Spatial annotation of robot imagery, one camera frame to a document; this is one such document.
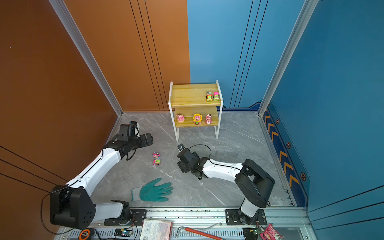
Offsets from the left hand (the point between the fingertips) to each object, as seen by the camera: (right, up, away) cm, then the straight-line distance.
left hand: (146, 137), depth 86 cm
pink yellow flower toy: (+30, +11, +3) cm, 32 cm away
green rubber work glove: (+5, -29, -6) cm, 30 cm away
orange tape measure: (-21, -42, -19) cm, 51 cm away
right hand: (+22, -14, +2) cm, 26 cm away
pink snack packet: (+64, -43, -18) cm, 79 cm away
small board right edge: (+56, -45, -16) cm, 73 cm away
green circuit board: (-6, -44, -15) cm, 47 cm away
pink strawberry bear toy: (+37, +11, +3) cm, 38 cm away
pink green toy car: (+5, -15, +3) cm, 16 cm away
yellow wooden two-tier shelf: (+25, +21, -5) cm, 33 cm away
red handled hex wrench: (+25, -42, -16) cm, 52 cm away
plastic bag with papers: (+11, -40, -19) cm, 46 cm away
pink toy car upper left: (+4, -12, +8) cm, 15 cm away
